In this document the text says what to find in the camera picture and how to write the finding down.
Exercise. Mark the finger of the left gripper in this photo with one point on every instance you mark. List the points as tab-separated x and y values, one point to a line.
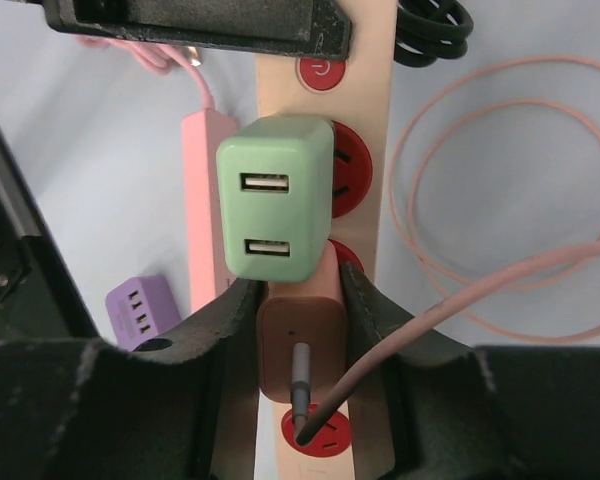
310	28

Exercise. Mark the pink power strip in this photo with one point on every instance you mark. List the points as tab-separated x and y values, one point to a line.
202	133

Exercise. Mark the orange adapter plug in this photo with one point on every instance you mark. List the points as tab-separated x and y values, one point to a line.
310	314

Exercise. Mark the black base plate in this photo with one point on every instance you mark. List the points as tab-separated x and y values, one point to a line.
38	298

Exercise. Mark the beige power strip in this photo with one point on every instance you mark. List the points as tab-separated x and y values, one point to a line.
354	93

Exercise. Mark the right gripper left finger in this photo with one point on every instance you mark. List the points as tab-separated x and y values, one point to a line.
84	409

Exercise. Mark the green adapter plug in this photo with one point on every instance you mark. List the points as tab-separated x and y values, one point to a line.
275	187

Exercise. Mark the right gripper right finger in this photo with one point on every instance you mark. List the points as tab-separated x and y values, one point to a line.
442	410

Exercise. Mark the purple power strip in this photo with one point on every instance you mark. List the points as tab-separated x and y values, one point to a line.
140	309

